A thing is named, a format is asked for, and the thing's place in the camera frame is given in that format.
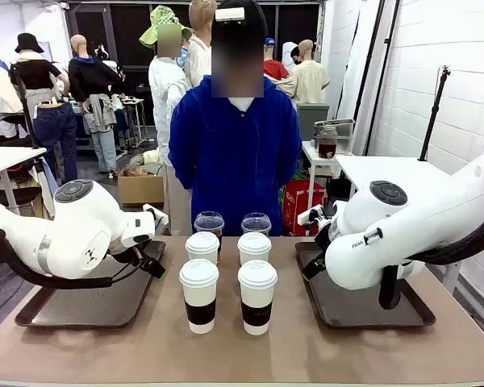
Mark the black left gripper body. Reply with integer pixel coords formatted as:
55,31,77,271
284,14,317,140
109,239,155,267

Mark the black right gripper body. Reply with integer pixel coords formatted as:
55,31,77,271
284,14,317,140
312,217,340,260

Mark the white paper cup black sleeve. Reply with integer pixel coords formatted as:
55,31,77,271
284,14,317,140
185,231,221,267
236,231,273,268
237,260,279,337
178,258,220,335

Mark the clear dome-lid iced coffee cup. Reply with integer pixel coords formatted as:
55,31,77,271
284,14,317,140
193,210,226,265
240,211,273,238

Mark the dark brown plastic tray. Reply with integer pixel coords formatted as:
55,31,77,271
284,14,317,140
294,240,437,328
15,238,167,330

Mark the red shopping bag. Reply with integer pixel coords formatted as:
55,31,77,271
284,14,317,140
282,178,326,237

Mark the cardboard box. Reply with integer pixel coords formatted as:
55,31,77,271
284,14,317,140
117,174,165,209

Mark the glass jar with dark liquid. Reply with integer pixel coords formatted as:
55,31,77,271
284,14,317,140
317,125,339,160

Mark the large white table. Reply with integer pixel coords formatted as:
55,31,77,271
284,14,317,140
335,154,475,292

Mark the metal bin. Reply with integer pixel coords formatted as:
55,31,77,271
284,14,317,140
314,118,356,141

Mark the person in blue hoodie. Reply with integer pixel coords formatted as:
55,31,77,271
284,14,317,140
168,0,304,237

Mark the grey box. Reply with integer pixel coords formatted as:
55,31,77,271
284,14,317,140
295,102,331,142

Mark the white table with clothes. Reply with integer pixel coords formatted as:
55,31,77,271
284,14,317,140
0,145,48,217

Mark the mannequin in cream shirt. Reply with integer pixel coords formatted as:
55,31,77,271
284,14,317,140
291,39,332,105

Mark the black tripod stand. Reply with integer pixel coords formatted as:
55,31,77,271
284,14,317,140
418,64,453,163

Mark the person in red shirt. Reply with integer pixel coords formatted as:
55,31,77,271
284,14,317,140
263,36,296,94

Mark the bald mannequin in black jacket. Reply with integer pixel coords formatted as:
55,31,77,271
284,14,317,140
67,34,124,175

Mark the mannequin in black top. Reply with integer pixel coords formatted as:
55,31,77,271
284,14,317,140
9,32,78,183

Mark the bald mannequin in white shirt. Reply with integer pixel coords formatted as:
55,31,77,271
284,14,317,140
184,0,219,88

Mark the green checked sun hat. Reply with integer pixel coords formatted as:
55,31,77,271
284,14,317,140
139,4,194,51

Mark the black bucket hat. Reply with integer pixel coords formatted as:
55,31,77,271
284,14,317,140
14,32,46,55

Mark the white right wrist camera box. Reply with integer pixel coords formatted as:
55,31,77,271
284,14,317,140
297,204,325,227

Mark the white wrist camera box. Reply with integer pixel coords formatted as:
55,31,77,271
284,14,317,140
297,204,325,227
142,203,170,227

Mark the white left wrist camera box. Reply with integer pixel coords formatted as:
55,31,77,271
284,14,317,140
142,203,170,227

